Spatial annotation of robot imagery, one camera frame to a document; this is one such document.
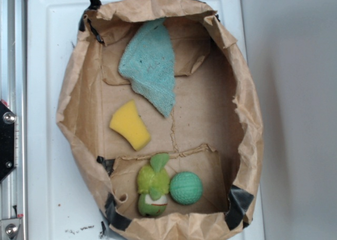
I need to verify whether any light blue cloth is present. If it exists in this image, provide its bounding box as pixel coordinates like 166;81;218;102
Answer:
118;18;175;118

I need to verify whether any yellow sponge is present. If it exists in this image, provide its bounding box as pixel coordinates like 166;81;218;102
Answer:
109;100;151;151

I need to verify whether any brown paper bag tray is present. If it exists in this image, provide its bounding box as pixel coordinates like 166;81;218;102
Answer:
56;0;263;239

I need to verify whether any green plush toy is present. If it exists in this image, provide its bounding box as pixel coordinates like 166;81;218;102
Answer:
137;153;170;217

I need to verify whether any green dimpled ball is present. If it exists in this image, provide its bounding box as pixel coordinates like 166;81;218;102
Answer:
170;172;203;205

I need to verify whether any white plastic tray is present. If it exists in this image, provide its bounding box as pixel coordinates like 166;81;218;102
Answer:
25;0;265;240

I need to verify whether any black mounting bracket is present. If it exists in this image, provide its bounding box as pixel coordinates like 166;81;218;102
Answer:
0;101;16;182

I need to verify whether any aluminium frame rail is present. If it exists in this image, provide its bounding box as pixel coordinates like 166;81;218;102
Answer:
1;0;28;239

